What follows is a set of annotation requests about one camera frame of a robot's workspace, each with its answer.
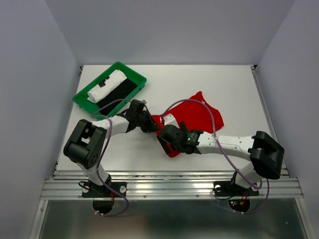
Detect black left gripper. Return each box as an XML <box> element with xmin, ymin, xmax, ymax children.
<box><xmin>136</xmin><ymin>109</ymin><xmax>160</xmax><ymax>133</ymax></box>

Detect red t shirt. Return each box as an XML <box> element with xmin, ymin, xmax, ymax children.
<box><xmin>152</xmin><ymin>92</ymin><xmax>224</xmax><ymax>157</ymax></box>

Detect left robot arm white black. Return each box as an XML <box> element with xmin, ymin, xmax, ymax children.
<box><xmin>63</xmin><ymin>110</ymin><xmax>160</xmax><ymax>196</ymax></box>

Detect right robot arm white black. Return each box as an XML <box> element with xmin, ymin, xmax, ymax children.
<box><xmin>158</xmin><ymin>124</ymin><xmax>285</xmax><ymax>194</ymax></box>

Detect black rolled t shirt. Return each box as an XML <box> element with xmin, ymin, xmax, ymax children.
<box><xmin>97</xmin><ymin>78</ymin><xmax>137</xmax><ymax>108</ymax></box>

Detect white rolled t shirt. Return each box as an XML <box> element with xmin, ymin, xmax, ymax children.
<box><xmin>87</xmin><ymin>70</ymin><xmax>127</xmax><ymax>104</ymax></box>

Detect green plastic tray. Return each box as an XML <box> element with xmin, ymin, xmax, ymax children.
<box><xmin>73</xmin><ymin>62</ymin><xmax>147</xmax><ymax>117</ymax></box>

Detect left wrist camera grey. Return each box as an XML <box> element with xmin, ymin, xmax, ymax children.
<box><xmin>127</xmin><ymin>100</ymin><xmax>146</xmax><ymax>116</ymax></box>

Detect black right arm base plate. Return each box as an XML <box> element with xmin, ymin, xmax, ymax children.
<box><xmin>213</xmin><ymin>181</ymin><xmax>259</xmax><ymax>197</ymax></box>

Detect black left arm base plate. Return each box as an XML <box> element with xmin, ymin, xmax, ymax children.
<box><xmin>78</xmin><ymin>181</ymin><xmax>127</xmax><ymax>198</ymax></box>

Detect aluminium frame rails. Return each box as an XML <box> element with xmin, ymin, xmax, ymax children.
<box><xmin>31</xmin><ymin>65</ymin><xmax>317</xmax><ymax>239</ymax></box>

